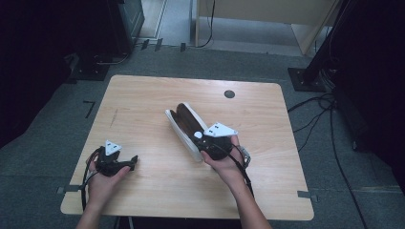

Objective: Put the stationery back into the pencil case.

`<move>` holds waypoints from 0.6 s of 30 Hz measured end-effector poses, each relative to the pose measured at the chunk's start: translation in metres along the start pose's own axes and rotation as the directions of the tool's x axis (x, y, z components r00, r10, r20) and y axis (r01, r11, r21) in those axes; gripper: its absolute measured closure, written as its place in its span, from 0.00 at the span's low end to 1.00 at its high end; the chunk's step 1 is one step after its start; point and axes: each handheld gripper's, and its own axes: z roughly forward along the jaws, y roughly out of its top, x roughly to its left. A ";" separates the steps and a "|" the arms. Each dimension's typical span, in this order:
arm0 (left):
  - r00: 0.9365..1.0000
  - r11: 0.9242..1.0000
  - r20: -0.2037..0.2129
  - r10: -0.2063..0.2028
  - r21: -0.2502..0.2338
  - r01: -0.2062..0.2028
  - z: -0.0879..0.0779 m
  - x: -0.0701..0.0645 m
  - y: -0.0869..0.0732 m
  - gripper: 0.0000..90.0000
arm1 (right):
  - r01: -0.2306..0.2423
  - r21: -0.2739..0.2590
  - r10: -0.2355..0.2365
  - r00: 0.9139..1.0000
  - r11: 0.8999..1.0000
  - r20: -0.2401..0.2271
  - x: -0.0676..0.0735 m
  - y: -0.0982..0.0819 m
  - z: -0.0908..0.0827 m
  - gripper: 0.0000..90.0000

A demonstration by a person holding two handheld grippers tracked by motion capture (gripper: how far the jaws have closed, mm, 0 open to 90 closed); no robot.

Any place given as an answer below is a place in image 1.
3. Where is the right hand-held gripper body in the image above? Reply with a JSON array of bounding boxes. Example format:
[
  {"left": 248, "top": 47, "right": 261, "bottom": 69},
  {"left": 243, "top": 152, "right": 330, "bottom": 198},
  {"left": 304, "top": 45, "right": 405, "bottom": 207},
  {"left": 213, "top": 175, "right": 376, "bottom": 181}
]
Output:
[{"left": 202, "top": 121, "right": 239, "bottom": 161}]

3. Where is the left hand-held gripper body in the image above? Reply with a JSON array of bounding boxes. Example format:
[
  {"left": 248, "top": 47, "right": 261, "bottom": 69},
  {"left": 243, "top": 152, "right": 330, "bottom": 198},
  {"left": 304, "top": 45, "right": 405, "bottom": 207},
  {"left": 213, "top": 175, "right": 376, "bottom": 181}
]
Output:
[{"left": 95, "top": 139, "right": 124, "bottom": 177}]

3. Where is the white and brown pencil case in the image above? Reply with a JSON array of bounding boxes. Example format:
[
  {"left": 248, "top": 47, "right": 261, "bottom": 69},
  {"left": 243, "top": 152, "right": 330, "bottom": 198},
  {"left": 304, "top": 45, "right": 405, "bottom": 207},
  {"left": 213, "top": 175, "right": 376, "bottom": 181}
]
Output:
[{"left": 164, "top": 101, "right": 212, "bottom": 163}]

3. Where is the person's left hand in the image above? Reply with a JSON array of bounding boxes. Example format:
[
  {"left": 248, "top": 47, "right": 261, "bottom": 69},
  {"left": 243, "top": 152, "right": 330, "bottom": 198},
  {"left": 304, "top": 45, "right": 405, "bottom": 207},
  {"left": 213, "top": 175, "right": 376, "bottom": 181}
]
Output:
[{"left": 86, "top": 155, "right": 132, "bottom": 208}]

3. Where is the person's right hand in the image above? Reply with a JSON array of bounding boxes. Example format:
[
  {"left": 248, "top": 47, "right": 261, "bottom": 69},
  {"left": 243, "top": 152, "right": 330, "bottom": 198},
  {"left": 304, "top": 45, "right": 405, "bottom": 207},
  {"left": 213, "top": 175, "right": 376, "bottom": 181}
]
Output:
[{"left": 200, "top": 135, "right": 248, "bottom": 189}]

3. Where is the grey tape strip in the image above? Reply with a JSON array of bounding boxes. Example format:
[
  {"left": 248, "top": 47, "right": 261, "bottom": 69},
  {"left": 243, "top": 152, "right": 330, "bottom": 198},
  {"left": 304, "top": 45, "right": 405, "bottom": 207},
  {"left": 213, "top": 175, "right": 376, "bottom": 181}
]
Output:
[
  {"left": 296, "top": 190, "right": 320, "bottom": 203},
  {"left": 56, "top": 185, "right": 82, "bottom": 196}
]

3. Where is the black stand with flat base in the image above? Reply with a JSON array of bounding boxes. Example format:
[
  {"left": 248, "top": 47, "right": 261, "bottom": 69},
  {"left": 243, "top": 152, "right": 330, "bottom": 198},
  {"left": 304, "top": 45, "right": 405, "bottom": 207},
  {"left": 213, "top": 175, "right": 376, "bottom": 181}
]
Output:
[{"left": 63, "top": 52, "right": 132, "bottom": 82}]

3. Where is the black stand with square base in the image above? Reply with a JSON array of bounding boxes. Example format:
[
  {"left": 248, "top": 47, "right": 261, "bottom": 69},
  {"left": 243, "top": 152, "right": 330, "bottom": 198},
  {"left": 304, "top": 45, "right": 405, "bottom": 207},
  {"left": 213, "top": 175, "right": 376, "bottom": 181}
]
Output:
[{"left": 288, "top": 0, "right": 352, "bottom": 94}]

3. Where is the black cabinet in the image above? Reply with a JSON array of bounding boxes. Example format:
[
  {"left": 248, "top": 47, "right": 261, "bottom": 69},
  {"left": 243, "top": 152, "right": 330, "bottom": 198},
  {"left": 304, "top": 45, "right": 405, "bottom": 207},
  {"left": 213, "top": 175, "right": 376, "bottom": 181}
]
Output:
[{"left": 106, "top": 0, "right": 146, "bottom": 55}]

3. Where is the light wooden furniture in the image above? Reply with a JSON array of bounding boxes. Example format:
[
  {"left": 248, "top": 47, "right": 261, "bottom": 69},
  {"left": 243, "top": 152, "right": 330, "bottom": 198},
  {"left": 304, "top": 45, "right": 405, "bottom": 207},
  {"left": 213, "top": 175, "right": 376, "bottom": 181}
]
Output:
[{"left": 194, "top": 0, "right": 340, "bottom": 57}]

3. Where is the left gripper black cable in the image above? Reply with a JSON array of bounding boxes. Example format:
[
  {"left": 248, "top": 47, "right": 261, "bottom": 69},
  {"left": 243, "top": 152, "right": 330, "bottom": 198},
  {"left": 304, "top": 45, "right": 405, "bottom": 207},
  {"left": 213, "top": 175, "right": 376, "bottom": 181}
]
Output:
[{"left": 80, "top": 146, "right": 104, "bottom": 212}]

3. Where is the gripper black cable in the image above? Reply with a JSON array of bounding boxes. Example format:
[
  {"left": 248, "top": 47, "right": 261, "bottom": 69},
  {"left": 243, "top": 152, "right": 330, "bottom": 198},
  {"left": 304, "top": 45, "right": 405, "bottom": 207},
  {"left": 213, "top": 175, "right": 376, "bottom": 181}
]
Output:
[
  {"left": 218, "top": 142, "right": 256, "bottom": 198},
  {"left": 80, "top": 146, "right": 104, "bottom": 212}
]

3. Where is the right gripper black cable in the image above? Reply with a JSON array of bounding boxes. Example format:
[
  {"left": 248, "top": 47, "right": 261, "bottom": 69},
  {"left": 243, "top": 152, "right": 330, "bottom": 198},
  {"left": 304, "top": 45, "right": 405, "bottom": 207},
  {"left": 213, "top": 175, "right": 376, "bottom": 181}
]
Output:
[{"left": 218, "top": 142, "right": 256, "bottom": 198}]

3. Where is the black floor cable bundle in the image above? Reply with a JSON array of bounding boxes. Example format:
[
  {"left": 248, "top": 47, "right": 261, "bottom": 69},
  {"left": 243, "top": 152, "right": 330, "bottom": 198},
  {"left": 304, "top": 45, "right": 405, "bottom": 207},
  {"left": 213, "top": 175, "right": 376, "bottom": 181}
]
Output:
[{"left": 287, "top": 68, "right": 337, "bottom": 154}]

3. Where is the black hanging cable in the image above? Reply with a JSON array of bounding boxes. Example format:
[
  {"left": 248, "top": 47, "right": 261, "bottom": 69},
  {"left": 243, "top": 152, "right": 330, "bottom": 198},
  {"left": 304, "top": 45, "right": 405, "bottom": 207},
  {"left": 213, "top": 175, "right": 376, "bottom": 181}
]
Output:
[{"left": 195, "top": 0, "right": 217, "bottom": 50}]

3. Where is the long black floor cable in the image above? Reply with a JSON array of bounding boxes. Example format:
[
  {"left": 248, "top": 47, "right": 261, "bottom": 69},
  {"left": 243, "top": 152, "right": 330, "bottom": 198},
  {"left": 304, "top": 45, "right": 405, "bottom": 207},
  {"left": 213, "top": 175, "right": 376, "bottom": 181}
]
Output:
[{"left": 329, "top": 101, "right": 369, "bottom": 229}]

